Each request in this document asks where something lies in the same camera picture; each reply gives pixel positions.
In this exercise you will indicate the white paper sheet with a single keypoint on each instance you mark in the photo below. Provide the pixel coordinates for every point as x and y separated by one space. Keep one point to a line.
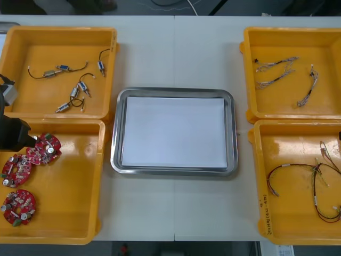
173 133

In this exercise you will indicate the yellow-orange plastic bin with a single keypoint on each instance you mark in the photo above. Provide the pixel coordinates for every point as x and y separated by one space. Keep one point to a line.
282 106
72 186
53 37
287 213

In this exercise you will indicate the grey object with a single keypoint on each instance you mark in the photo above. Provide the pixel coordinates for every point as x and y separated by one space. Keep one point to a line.
9 27

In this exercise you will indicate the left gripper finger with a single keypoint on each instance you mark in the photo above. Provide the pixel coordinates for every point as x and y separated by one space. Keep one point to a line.
32 141

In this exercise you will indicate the steel tray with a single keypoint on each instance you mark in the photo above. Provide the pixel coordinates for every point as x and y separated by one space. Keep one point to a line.
117 165

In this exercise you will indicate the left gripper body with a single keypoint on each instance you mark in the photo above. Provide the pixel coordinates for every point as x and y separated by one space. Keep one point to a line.
13 133

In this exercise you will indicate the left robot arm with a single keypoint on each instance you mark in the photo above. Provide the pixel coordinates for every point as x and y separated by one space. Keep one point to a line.
9 94

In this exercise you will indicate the group of metal solenoids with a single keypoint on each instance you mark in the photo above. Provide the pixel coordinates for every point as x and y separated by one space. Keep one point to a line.
63 67

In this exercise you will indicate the round red circuit board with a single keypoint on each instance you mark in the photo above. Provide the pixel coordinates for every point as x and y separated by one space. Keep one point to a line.
16 170
18 206
45 151

